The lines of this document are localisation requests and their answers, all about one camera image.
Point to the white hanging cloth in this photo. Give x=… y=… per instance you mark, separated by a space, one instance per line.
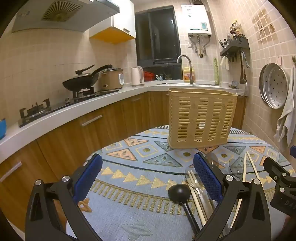
x=225 y=63

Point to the beige plastic utensil basket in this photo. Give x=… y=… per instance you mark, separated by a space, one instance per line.
x=201 y=118

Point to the patterned mug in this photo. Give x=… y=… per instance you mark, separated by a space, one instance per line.
x=159 y=77

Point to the dark window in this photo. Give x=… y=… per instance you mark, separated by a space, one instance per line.
x=157 y=37

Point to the clear dark plastic spoon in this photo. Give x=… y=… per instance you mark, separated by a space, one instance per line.
x=235 y=166
x=213 y=160
x=190 y=173

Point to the black gas stove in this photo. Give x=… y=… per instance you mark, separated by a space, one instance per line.
x=60 y=105

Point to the grey hanging towel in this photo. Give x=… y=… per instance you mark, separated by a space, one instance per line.
x=286 y=115

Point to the water heater pipes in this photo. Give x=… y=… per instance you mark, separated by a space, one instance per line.
x=200 y=45

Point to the perforated metal steamer tray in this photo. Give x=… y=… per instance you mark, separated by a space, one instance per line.
x=274 y=85

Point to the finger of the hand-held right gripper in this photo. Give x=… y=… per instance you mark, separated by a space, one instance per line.
x=293 y=151
x=276 y=172

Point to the yellow dish soap bottle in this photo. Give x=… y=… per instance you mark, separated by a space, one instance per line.
x=188 y=74

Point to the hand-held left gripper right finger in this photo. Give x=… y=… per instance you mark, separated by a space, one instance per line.
x=207 y=178

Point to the black ladle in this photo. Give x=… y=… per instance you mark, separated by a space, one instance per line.
x=178 y=193

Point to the white kitchen countertop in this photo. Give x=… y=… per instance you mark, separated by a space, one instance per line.
x=69 y=114

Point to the red plastic basket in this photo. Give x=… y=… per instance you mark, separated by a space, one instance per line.
x=148 y=76

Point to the kitchen sink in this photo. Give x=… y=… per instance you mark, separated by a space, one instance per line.
x=185 y=83

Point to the row of seasoning bottles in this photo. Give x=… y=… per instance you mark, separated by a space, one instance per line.
x=235 y=31

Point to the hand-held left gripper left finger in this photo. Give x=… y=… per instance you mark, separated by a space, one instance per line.
x=89 y=178

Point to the pale green tall bottle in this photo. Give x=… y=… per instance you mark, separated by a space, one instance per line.
x=216 y=71

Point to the black wok with lid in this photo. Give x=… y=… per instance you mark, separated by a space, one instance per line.
x=79 y=82

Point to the beige rice cooker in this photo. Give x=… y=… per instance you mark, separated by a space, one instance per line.
x=112 y=80

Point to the hanging metal tongs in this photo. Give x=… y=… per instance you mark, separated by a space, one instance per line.
x=246 y=60

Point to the blue patterned tablecloth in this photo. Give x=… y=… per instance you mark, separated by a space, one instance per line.
x=143 y=185

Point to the white water heater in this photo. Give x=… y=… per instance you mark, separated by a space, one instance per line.
x=196 y=19

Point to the range hood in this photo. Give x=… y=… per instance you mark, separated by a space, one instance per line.
x=62 y=14

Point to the grey wall shelf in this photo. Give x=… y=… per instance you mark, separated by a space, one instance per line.
x=234 y=47

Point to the white electric kettle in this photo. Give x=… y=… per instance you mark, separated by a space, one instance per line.
x=137 y=76

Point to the white and yellow wall cabinet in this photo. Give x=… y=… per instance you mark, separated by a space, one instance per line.
x=120 y=25

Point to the metal kitchen faucet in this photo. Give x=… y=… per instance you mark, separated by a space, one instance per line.
x=188 y=67

